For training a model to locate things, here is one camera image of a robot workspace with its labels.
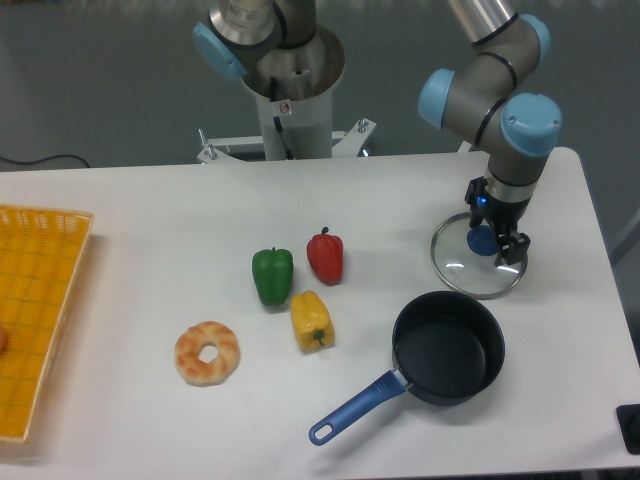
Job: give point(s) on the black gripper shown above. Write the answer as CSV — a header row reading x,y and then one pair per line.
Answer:
x,y
500,206

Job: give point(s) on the glass lid blue knob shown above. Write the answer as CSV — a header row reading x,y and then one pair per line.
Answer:
x,y
467,260

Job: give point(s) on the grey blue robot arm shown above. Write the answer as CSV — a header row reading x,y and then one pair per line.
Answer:
x,y
481,103

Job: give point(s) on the red bell pepper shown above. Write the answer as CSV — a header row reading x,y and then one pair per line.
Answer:
x,y
325,253

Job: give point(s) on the yellow bell pepper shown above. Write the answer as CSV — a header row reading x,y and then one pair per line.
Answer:
x,y
312,324

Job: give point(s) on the green bell pepper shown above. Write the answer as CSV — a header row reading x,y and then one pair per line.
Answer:
x,y
272,271

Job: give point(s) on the black device table corner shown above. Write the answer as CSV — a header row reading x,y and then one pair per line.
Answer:
x,y
628,417

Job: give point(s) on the yellow woven basket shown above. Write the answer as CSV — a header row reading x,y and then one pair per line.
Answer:
x,y
41,250

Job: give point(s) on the black saucepan blue handle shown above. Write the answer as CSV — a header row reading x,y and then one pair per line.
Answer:
x,y
446,348

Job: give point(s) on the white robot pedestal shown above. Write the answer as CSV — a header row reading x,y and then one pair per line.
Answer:
x,y
293,90

